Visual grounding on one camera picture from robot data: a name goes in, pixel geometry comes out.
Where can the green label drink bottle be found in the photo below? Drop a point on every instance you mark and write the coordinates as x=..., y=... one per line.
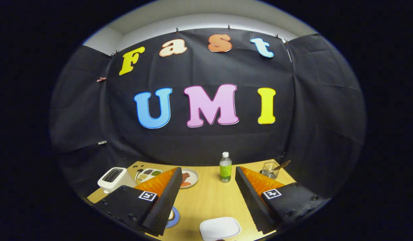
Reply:
x=225, y=170

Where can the brown meat piece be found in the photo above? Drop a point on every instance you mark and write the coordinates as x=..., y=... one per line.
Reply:
x=185, y=176

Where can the white divided bean dish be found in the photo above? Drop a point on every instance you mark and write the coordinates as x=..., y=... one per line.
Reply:
x=149, y=174

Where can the round white meat plate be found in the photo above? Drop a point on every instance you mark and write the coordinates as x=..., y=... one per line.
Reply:
x=194, y=177

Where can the white square plate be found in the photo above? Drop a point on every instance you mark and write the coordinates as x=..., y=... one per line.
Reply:
x=220, y=228

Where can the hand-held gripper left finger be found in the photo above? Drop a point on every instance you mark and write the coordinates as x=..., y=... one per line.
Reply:
x=166, y=201

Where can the orange tomato slice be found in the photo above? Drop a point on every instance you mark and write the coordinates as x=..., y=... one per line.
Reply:
x=185, y=184

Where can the white toaster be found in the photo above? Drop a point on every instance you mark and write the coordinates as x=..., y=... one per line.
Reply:
x=117, y=184

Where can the toasted bread slice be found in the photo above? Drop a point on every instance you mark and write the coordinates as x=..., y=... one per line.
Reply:
x=171, y=215

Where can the blue round plate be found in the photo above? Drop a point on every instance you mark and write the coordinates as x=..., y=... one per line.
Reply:
x=176, y=219

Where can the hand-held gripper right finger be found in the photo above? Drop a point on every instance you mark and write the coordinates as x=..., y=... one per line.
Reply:
x=251, y=201

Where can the black backdrop cloth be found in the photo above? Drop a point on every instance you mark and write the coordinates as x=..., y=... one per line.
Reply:
x=206, y=140

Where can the red cloth clip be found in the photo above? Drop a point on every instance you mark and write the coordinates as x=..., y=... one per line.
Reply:
x=101, y=79

